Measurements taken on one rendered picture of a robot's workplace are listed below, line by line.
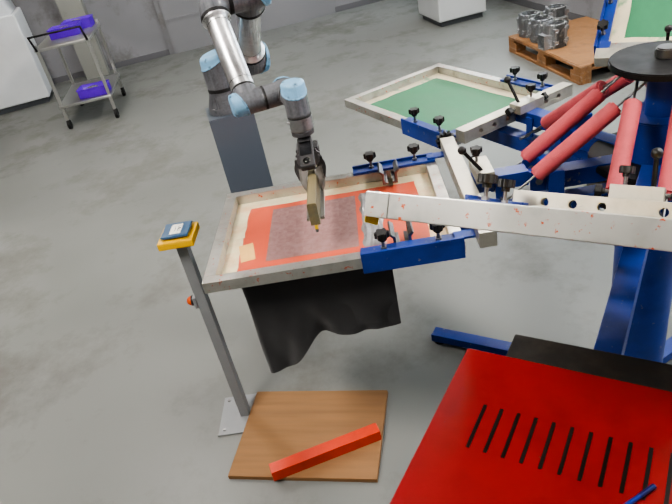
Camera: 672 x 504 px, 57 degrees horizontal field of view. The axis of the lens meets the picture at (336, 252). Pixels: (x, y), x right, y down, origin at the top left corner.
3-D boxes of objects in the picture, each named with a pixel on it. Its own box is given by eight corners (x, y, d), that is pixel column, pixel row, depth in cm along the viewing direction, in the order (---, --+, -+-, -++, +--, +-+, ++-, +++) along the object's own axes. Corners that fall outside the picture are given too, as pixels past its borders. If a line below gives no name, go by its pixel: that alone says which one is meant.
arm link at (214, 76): (204, 85, 249) (194, 52, 241) (236, 76, 251) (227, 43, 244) (209, 93, 239) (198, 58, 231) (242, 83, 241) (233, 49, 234)
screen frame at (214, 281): (205, 294, 185) (201, 284, 183) (230, 202, 235) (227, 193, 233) (466, 252, 179) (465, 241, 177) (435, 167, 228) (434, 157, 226)
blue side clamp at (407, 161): (355, 188, 228) (352, 171, 224) (355, 182, 232) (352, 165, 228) (436, 174, 225) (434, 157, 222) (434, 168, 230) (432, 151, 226)
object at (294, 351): (274, 374, 213) (242, 276, 190) (275, 366, 216) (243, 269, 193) (406, 355, 209) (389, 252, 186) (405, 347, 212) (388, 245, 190)
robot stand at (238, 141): (272, 326, 321) (204, 108, 256) (305, 316, 323) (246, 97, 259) (279, 348, 306) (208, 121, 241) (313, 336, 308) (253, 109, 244)
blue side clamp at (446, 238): (364, 274, 181) (360, 254, 177) (363, 264, 185) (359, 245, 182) (465, 258, 179) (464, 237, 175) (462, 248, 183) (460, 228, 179)
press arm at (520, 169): (475, 194, 198) (474, 180, 195) (471, 185, 203) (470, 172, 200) (529, 185, 197) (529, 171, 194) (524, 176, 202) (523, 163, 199)
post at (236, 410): (218, 436, 264) (140, 253, 213) (225, 398, 283) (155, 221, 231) (268, 429, 262) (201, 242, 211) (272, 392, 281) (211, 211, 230)
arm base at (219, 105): (208, 108, 255) (201, 85, 250) (243, 99, 257) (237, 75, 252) (212, 119, 243) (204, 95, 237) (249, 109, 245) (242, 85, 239)
